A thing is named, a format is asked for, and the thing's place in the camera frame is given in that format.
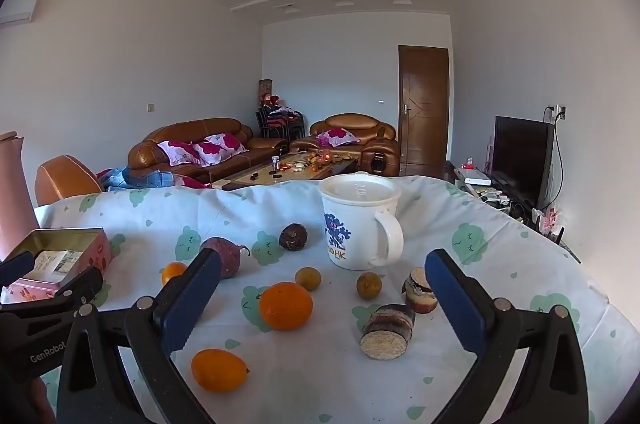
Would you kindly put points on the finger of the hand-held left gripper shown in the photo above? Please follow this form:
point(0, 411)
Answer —
point(15, 269)
point(75, 289)

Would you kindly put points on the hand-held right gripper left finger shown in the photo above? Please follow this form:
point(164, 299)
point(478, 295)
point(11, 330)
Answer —
point(192, 299)

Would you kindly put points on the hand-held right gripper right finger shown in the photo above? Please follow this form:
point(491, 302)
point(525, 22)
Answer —
point(455, 304)

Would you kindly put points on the small orange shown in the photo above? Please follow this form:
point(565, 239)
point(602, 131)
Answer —
point(172, 273)

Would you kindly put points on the cut yam piece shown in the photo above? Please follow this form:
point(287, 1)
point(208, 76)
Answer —
point(419, 291)

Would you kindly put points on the pink tin box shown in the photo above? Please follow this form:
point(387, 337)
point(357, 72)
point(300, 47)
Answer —
point(95, 254)

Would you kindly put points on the purple round radish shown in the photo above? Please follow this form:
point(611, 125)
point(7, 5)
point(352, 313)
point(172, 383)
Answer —
point(229, 256)

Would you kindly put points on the oval orange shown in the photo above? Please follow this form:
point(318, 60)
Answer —
point(219, 370)

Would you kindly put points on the small yellow-brown fruit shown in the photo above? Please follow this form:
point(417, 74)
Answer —
point(307, 279)
point(369, 286)

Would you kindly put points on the large round orange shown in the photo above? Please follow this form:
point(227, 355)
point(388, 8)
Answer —
point(285, 306)

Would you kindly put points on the dark passion fruit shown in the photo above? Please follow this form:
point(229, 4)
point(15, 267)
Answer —
point(293, 237)

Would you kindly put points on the person's left forearm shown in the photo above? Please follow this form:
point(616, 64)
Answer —
point(42, 404)

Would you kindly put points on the pink electric kettle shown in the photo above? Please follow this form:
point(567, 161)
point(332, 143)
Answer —
point(15, 204)

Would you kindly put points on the brown leather seat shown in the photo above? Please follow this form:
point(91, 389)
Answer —
point(65, 181)

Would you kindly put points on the dark television cabinet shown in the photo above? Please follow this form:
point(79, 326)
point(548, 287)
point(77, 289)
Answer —
point(520, 211)

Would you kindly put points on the white printed mug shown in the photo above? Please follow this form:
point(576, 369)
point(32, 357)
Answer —
point(350, 249)

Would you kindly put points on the pink flower ornament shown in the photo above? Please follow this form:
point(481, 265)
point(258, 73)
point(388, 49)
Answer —
point(550, 219)

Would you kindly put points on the white flat box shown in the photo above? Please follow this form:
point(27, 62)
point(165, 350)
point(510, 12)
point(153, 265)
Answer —
point(472, 176)

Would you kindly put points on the blue checked blanket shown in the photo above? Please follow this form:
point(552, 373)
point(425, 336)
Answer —
point(145, 179)

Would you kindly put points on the white green-cloud tablecloth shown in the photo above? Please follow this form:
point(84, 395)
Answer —
point(300, 384)

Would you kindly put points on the wooden coffee table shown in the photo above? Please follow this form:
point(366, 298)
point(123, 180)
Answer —
point(255, 171)

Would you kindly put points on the pink floral pillow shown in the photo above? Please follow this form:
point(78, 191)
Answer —
point(337, 136)
point(177, 152)
point(220, 146)

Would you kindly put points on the black television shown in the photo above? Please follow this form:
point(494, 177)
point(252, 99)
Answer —
point(520, 158)

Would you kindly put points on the brown leather sofa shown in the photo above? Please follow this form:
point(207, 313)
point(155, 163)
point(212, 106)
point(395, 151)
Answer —
point(200, 128)

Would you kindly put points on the heap of small oranges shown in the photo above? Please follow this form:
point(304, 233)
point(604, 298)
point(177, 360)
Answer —
point(320, 158)

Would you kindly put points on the stacked dark chairs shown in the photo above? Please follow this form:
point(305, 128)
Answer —
point(280, 123)

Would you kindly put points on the brown wooden door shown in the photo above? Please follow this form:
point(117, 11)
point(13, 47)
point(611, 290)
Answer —
point(422, 103)

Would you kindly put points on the brown leather armchair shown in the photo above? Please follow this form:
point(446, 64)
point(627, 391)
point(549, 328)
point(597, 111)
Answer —
point(350, 121)

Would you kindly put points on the tall brown cylinder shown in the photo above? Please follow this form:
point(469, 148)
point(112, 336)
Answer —
point(265, 88)

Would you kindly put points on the white air conditioner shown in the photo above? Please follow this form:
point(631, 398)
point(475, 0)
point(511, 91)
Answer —
point(17, 6)

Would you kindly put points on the wall socket with plug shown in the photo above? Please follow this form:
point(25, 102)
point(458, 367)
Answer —
point(557, 111)

